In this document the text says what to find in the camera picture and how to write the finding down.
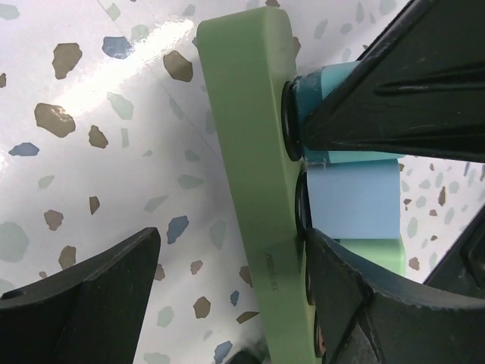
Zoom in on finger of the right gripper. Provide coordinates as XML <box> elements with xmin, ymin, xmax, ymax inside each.
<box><xmin>424</xmin><ymin>207</ymin><xmax>484</xmax><ymax>299</ymax></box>
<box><xmin>302</xmin><ymin>0</ymin><xmax>484</xmax><ymax>162</ymax></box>

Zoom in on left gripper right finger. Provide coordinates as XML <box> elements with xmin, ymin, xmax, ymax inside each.
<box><xmin>306</xmin><ymin>229</ymin><xmax>484</xmax><ymax>363</ymax></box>

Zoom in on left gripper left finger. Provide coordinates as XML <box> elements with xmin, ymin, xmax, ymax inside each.
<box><xmin>1</xmin><ymin>227</ymin><xmax>161</xmax><ymax>363</ymax></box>

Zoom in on teal plug cube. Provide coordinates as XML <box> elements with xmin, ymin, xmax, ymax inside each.
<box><xmin>289</xmin><ymin>62</ymin><xmax>405</xmax><ymax>168</ymax></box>

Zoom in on green power strip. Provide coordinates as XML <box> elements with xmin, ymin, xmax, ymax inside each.
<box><xmin>196</xmin><ymin>7</ymin><xmax>321</xmax><ymax>363</ymax></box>

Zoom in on green plug cube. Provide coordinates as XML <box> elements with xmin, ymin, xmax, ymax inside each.
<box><xmin>337</xmin><ymin>238</ymin><xmax>406</xmax><ymax>277</ymax></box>

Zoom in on blue plug cube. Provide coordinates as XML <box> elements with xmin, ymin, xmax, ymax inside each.
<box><xmin>300</xmin><ymin>159</ymin><xmax>401</xmax><ymax>240</ymax></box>

